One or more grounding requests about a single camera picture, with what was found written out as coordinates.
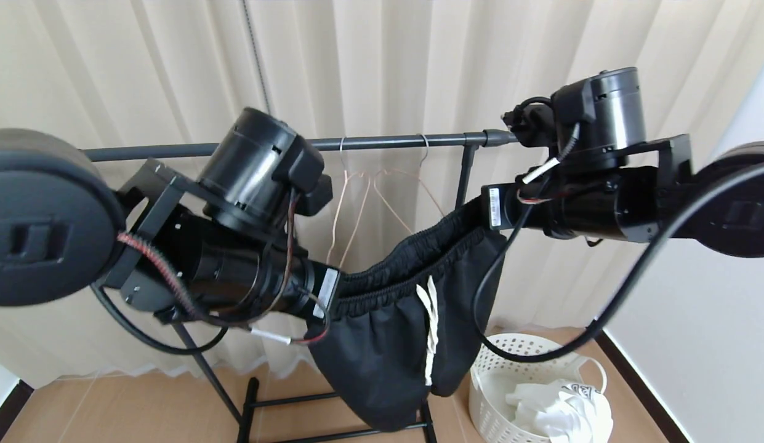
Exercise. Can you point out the black shorts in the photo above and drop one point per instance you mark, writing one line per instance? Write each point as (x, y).
(382, 357)

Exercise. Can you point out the black clothes rack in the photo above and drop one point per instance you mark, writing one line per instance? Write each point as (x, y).
(388, 142)

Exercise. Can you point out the white printed garment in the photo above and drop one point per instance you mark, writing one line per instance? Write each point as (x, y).
(554, 412)

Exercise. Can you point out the pink clothes hanger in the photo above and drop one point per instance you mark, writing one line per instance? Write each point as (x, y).
(335, 224)
(432, 195)

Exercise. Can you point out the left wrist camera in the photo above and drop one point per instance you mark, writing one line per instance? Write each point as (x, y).
(314, 197)

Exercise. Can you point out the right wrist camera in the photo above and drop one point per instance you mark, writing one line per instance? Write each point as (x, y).
(532, 126)

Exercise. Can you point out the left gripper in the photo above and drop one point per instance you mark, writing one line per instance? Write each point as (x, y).
(234, 277)

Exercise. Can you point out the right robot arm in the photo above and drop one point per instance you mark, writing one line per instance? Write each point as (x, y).
(745, 221)

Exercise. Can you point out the beige curtain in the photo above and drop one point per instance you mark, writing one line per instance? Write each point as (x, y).
(388, 61)

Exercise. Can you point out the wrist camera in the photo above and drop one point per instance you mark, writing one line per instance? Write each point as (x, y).
(532, 126)
(314, 197)

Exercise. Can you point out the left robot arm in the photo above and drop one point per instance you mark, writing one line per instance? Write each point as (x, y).
(43, 215)

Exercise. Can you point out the white laundry basket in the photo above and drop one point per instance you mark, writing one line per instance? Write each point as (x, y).
(486, 412)

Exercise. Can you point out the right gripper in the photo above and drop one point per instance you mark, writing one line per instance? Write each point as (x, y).
(603, 206)

